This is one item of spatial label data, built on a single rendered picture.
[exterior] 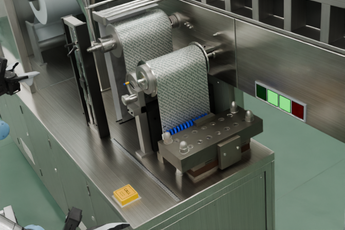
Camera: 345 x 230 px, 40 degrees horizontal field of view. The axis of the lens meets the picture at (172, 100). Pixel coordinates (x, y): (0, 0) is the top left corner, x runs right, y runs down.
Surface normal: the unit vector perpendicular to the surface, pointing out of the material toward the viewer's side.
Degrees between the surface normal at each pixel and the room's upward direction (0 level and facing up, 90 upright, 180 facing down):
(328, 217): 0
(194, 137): 0
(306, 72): 90
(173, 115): 90
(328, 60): 90
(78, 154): 0
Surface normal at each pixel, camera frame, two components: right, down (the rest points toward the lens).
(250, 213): 0.55, 0.36
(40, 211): -0.11, -0.86
